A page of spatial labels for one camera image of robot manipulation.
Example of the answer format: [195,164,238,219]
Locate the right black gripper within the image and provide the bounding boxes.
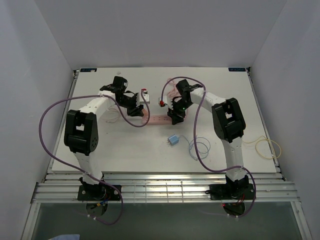
[166,98,192,126]

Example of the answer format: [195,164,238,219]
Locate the pink power strip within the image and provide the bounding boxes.
[147,115,172,125]

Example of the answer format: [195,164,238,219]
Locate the blue charger plug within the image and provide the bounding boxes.
[167,134,180,146]

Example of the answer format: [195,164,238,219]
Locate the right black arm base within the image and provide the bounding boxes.
[205,175,255,200]

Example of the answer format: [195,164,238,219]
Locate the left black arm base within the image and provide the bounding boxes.
[77,177,121,201]

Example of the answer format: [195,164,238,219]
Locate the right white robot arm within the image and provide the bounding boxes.
[159,76,249,199]

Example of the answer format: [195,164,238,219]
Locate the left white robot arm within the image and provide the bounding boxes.
[64,76,150,200]

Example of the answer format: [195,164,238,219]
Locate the left blue corner label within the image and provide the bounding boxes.
[80,68,97,73]

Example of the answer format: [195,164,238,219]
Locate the blue corner label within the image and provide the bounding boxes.
[228,67,247,72]
[80,68,97,73]

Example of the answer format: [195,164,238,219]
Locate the right blue corner label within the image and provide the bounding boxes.
[228,67,247,72]

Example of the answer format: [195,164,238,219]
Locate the blue cloth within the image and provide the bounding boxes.
[51,234,80,240]

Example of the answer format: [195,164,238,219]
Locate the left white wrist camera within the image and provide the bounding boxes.
[136,88,150,105]

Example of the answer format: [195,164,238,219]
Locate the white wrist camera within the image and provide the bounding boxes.
[158,95,173,109]
[136,88,150,105]

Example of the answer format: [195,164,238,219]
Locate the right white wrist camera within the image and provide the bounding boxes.
[158,95,173,109]

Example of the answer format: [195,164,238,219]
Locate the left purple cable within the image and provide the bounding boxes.
[39,91,151,225]

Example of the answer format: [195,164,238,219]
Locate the purple cable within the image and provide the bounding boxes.
[161,76,256,219]
[39,91,151,225]

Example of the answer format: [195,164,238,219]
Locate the pink charger cable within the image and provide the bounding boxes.
[104,108,121,124]

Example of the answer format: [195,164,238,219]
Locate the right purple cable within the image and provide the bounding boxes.
[161,76,256,219]

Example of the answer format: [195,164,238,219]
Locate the yellow charger cable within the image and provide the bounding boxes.
[243,135,283,160]

